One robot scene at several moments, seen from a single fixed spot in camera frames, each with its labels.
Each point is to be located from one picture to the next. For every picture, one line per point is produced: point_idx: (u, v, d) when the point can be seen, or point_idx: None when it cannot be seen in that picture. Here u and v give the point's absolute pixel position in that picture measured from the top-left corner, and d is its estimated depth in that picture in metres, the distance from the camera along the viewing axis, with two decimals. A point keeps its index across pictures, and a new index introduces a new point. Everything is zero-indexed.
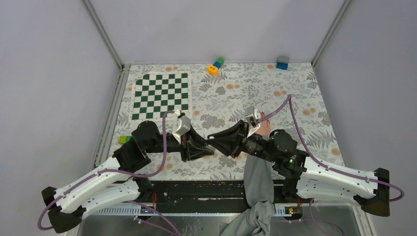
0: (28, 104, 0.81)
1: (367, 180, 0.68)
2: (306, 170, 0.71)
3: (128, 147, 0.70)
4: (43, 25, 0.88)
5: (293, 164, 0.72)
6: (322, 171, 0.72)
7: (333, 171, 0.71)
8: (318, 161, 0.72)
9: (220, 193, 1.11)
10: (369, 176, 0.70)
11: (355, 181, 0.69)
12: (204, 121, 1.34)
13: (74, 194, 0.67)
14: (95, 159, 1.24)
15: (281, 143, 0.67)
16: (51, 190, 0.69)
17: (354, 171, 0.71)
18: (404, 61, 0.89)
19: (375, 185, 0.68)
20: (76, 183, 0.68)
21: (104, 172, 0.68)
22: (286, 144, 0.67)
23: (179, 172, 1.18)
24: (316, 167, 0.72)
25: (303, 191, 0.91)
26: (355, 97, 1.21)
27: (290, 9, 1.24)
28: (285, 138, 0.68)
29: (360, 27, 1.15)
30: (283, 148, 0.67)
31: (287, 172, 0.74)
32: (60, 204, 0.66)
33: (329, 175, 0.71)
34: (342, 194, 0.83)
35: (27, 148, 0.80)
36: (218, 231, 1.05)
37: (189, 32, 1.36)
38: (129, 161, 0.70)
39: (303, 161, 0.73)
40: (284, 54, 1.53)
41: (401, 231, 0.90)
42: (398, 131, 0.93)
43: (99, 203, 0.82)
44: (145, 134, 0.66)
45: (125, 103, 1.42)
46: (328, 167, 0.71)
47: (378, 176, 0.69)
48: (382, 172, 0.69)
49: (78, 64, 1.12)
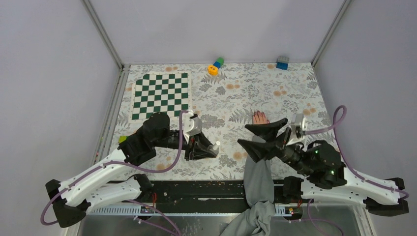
0: (27, 104, 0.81)
1: (393, 190, 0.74)
2: (346, 183, 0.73)
3: (135, 139, 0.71)
4: (43, 26, 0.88)
5: (335, 177, 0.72)
6: (359, 183, 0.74)
7: (368, 182, 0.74)
8: (356, 172, 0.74)
9: (220, 193, 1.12)
10: (393, 185, 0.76)
11: (385, 191, 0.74)
12: (204, 121, 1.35)
13: (78, 186, 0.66)
14: (95, 159, 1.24)
15: (328, 158, 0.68)
16: (54, 183, 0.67)
17: (381, 181, 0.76)
18: (404, 61, 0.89)
19: (398, 195, 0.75)
20: (81, 176, 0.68)
21: (109, 164, 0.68)
22: (332, 158, 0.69)
23: (179, 172, 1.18)
24: (354, 179, 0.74)
25: (309, 194, 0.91)
26: (355, 97, 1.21)
27: (290, 9, 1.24)
28: (328, 152, 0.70)
29: (360, 27, 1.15)
30: (330, 162, 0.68)
31: (327, 184, 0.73)
32: (65, 197, 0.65)
33: (365, 187, 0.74)
34: (351, 197, 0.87)
35: (28, 148, 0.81)
36: (218, 231, 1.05)
37: (189, 32, 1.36)
38: (135, 153, 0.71)
39: (342, 172, 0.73)
40: (284, 54, 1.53)
41: (402, 231, 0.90)
42: (398, 131, 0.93)
43: (103, 198, 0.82)
44: (157, 124, 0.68)
45: (125, 103, 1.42)
46: (365, 179, 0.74)
47: (398, 186, 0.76)
48: (400, 181, 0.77)
49: (78, 64, 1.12)
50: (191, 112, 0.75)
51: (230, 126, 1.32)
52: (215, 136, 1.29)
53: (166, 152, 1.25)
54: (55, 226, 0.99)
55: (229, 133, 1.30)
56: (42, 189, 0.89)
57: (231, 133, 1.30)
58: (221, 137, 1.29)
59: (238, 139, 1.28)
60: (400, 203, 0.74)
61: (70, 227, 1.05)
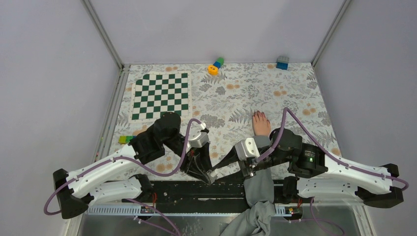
0: (28, 105, 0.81)
1: (382, 177, 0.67)
2: (327, 170, 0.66)
3: (145, 137, 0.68)
4: (43, 27, 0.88)
5: (312, 163, 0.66)
6: (342, 169, 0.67)
7: (352, 169, 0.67)
8: (338, 159, 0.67)
9: (220, 193, 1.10)
10: (384, 172, 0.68)
11: (373, 178, 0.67)
12: (204, 121, 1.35)
13: (87, 178, 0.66)
14: (96, 159, 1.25)
15: (282, 141, 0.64)
16: (63, 173, 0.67)
17: (370, 168, 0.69)
18: (404, 60, 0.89)
19: (390, 182, 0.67)
20: (90, 167, 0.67)
21: (119, 159, 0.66)
22: (289, 141, 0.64)
23: (179, 172, 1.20)
24: (337, 166, 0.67)
25: (304, 192, 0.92)
26: (355, 97, 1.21)
27: (290, 10, 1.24)
28: (287, 135, 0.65)
29: (359, 27, 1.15)
30: (285, 146, 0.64)
31: (306, 172, 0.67)
32: (72, 187, 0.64)
33: (349, 173, 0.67)
34: (343, 191, 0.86)
35: (27, 148, 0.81)
36: (218, 231, 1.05)
37: (189, 32, 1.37)
38: (144, 150, 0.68)
39: (322, 160, 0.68)
40: (284, 54, 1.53)
41: (403, 231, 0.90)
42: (398, 131, 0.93)
43: (105, 193, 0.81)
44: (168, 123, 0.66)
45: (125, 103, 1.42)
46: (349, 165, 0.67)
47: (390, 172, 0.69)
48: (392, 167, 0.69)
49: (78, 64, 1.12)
50: (204, 125, 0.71)
51: (230, 126, 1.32)
52: (215, 136, 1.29)
53: (166, 152, 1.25)
54: (55, 226, 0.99)
55: (229, 133, 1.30)
56: (42, 189, 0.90)
57: (231, 134, 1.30)
58: (221, 137, 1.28)
59: (238, 139, 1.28)
60: (392, 191, 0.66)
61: (71, 227, 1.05)
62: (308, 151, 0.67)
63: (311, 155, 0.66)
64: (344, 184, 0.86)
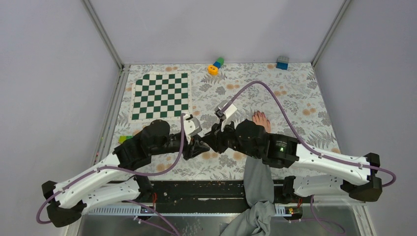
0: (27, 105, 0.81)
1: (360, 166, 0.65)
2: (298, 159, 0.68)
3: (131, 144, 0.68)
4: (42, 27, 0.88)
5: (283, 153, 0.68)
6: (315, 159, 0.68)
7: (326, 158, 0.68)
8: (310, 148, 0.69)
9: (220, 193, 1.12)
10: (362, 162, 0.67)
11: (349, 168, 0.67)
12: (204, 121, 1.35)
13: (73, 190, 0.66)
14: (95, 159, 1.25)
15: (243, 132, 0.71)
16: (51, 185, 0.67)
17: (346, 158, 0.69)
18: (404, 60, 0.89)
19: (368, 171, 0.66)
20: (75, 179, 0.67)
21: (104, 169, 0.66)
22: (250, 132, 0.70)
23: (179, 172, 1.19)
24: (310, 155, 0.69)
25: (299, 190, 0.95)
26: (355, 97, 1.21)
27: (290, 9, 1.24)
28: (248, 127, 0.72)
29: (360, 27, 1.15)
30: (246, 136, 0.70)
31: (278, 162, 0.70)
32: (59, 199, 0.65)
33: (322, 162, 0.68)
34: (331, 186, 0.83)
35: (27, 148, 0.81)
36: (218, 231, 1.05)
37: (189, 33, 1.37)
38: (130, 158, 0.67)
39: (294, 149, 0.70)
40: (284, 54, 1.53)
41: (403, 231, 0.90)
42: (398, 131, 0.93)
43: (100, 199, 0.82)
44: (157, 131, 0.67)
45: (125, 103, 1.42)
46: (321, 154, 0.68)
47: (370, 162, 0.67)
48: (373, 156, 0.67)
49: (78, 65, 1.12)
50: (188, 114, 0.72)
51: None
52: None
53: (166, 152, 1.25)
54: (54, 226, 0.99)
55: None
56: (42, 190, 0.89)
57: None
58: None
59: None
60: (370, 180, 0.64)
61: (71, 227, 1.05)
62: (280, 141, 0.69)
63: (282, 145, 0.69)
64: (331, 179, 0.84)
